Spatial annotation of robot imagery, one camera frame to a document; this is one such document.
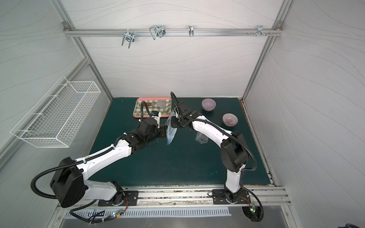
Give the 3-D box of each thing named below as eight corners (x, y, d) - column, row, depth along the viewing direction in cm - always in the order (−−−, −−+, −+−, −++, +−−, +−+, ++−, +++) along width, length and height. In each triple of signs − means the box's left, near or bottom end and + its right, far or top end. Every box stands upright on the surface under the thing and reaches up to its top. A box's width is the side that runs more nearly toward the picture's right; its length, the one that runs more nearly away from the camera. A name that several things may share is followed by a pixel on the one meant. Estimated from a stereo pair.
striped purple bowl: (222, 126, 104) (224, 123, 101) (220, 116, 111) (221, 112, 107) (237, 126, 104) (239, 123, 101) (234, 116, 111) (236, 112, 107)
